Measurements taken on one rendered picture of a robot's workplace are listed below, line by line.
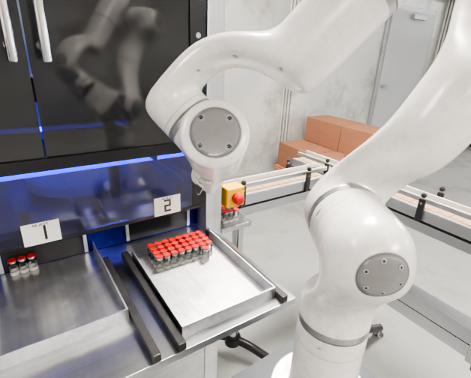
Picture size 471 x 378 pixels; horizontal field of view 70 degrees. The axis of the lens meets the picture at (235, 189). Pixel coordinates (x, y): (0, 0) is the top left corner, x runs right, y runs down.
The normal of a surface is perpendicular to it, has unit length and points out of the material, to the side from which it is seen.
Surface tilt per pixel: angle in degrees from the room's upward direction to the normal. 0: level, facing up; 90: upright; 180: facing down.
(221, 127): 62
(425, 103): 67
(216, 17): 90
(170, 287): 0
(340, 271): 85
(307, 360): 90
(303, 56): 90
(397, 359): 0
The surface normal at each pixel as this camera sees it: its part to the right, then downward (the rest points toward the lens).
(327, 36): -0.01, 0.39
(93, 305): 0.04, -0.92
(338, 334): -0.22, 0.37
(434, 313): -0.83, 0.18
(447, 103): -0.54, 0.02
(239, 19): 0.58, 0.33
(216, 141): 0.06, -0.07
